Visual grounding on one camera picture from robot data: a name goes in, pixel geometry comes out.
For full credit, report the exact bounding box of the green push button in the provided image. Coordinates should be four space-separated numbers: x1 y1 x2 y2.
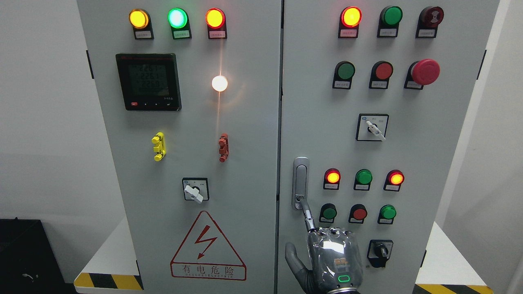
332 61 355 89
319 203 337 223
377 205 397 225

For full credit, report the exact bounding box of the red lit indicator middle right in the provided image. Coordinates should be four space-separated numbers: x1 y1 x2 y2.
383 169 404 192

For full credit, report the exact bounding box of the white rotary switch left door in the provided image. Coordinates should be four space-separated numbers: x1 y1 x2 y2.
181 177 209 203

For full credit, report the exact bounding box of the red electric hazard warning sign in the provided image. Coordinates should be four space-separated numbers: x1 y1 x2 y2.
170 211 247 281

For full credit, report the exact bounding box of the red push button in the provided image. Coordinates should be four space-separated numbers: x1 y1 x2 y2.
369 61 393 89
348 203 368 224

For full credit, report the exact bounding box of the red push button lower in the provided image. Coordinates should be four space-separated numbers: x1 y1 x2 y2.
348 203 368 224

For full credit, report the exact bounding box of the white lever selector switch upper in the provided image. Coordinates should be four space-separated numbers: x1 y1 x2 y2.
355 114 389 141

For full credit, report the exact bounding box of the black box bottom left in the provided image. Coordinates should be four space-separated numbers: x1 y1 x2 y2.
0 218 64 294

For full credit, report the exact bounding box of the green push button lower right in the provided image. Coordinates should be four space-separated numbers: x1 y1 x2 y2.
377 205 397 225

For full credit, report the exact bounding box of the green indicator top right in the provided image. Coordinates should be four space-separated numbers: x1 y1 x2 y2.
377 6 403 38

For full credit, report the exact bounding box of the red lit indicator middle left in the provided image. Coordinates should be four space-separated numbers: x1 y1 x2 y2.
323 169 341 190

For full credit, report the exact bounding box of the green indicator middle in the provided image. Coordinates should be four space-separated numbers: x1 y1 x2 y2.
353 169 373 191

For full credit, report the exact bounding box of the red terminal connector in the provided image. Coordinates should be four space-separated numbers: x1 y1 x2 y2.
217 133 229 163

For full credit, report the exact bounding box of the dark red buzzer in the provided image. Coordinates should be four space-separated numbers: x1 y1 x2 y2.
416 6 444 38

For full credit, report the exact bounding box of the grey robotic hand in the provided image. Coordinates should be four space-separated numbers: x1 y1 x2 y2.
285 196 364 294

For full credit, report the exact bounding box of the orange red indicator light left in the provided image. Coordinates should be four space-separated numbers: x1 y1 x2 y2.
205 7 227 39

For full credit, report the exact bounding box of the grey cabinet door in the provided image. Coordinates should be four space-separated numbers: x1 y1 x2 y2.
277 0 499 294
77 0 282 294

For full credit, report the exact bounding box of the black knob selector switch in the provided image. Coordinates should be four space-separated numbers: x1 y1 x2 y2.
367 239 393 268

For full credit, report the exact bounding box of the yellow indicator light top left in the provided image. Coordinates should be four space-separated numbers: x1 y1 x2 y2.
128 8 154 40

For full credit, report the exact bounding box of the white platform with hazard stripes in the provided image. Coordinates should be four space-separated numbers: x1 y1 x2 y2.
74 219 493 294

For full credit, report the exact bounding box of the green push button lower left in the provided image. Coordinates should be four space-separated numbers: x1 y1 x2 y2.
319 203 337 223

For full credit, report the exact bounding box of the grey cabinet left door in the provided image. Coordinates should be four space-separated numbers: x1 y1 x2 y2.
77 0 282 294

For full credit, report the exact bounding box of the black digital power meter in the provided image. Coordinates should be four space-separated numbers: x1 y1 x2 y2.
116 53 182 111

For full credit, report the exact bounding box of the yellow terminal connector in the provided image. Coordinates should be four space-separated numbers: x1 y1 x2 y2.
151 132 166 162

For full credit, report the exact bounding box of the red lit indicator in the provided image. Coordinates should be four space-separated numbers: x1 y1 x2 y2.
323 169 341 190
338 6 362 38
383 169 404 192

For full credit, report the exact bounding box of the grey cabinet right door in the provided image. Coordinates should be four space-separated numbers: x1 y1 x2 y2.
277 0 499 294

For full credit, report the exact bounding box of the white lit indicator light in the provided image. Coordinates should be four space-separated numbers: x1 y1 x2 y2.
211 75 228 92

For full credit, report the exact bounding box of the red push button upper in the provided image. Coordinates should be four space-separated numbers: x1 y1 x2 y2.
369 61 393 89

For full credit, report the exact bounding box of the red lit indicator top right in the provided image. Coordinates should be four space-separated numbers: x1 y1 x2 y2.
338 6 362 38

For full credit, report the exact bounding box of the red emergency stop mushroom button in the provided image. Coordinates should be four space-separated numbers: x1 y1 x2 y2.
404 58 440 90

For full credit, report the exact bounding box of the green lit indicator light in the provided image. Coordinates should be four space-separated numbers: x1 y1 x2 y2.
168 7 192 40

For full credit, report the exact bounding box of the silver cabinet door handle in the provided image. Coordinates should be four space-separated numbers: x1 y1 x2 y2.
292 157 310 210

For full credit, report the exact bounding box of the green push button upper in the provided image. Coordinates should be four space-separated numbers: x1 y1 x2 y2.
332 61 355 89

